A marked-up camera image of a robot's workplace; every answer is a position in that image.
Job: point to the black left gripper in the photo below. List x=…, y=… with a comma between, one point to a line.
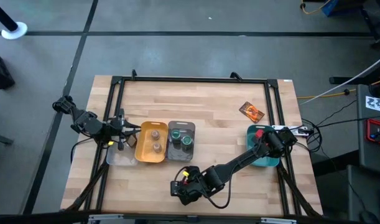
x=121, y=124

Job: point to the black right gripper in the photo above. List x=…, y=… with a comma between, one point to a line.
x=186, y=189

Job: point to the cork lid glass jar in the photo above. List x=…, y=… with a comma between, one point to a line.
x=155, y=134

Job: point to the cork lid saffron jar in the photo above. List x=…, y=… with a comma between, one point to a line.
x=157, y=147

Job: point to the green lid spice jar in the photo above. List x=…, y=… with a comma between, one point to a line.
x=187, y=140
x=176, y=135

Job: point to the orange spice packet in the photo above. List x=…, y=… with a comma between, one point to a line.
x=251, y=112

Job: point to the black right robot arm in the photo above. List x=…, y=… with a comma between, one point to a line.
x=239, y=162

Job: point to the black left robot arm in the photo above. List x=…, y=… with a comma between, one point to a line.
x=84, y=123

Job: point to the clear plastic tray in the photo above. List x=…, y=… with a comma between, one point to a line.
x=121, y=158

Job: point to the yellow plastic tray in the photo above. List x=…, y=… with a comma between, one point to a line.
x=150, y=155

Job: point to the translucent grey plastic tray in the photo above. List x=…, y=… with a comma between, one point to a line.
x=180, y=155

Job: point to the teal plastic tray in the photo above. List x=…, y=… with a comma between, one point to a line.
x=266, y=161

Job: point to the white power strip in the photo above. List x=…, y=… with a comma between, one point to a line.
x=290, y=129

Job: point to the grey metal foot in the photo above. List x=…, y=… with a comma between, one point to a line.
x=0, y=139

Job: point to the black bag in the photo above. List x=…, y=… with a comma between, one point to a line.
x=0, y=71

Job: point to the white round stanchion base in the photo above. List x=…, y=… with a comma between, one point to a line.
x=21, y=30

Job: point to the black stanchion pole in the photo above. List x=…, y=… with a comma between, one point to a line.
x=1, y=14

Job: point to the grey cabinet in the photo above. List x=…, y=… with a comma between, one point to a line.
x=362, y=152

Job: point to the dark low cabinet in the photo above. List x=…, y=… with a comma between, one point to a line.
x=367, y=193

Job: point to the red box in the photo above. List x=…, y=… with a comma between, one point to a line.
x=376, y=133

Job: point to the black desk foot bar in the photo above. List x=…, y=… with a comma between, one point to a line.
x=357, y=77

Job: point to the white paper sign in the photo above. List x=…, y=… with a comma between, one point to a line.
x=376, y=104

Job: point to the blue box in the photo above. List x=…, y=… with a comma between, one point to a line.
x=329, y=7

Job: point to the black furniture legs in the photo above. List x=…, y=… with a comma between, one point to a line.
x=376, y=25

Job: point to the black frame clamp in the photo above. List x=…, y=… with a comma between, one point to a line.
x=236, y=75
x=133, y=74

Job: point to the black aluminium table frame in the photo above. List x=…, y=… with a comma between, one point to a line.
x=192, y=79

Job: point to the silver metal bracket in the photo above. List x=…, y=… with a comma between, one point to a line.
x=102, y=217
x=278, y=221

